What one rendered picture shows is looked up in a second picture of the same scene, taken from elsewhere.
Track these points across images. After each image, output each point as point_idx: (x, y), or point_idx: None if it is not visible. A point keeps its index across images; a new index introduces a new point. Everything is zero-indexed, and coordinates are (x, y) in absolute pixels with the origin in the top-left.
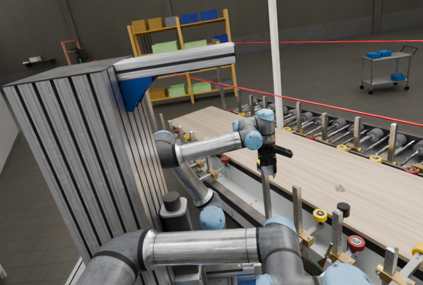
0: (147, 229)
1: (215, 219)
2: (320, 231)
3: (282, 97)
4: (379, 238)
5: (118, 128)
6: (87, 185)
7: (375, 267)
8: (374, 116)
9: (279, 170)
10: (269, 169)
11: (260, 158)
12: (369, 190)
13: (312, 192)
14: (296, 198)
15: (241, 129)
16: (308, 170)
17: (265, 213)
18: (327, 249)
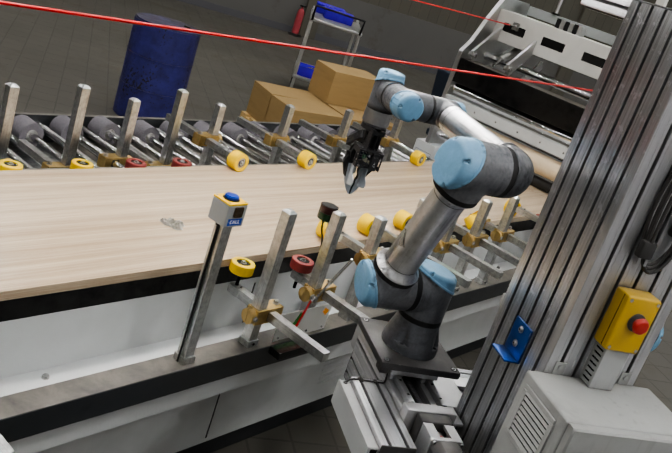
0: None
1: (446, 268)
2: (207, 310)
3: (291, 46)
4: (293, 245)
5: None
6: None
7: (280, 296)
8: (393, 61)
9: (71, 252)
10: (365, 176)
11: (383, 156)
12: (183, 207)
13: (179, 249)
14: (290, 234)
15: (436, 104)
16: (90, 225)
17: (192, 333)
18: (223, 332)
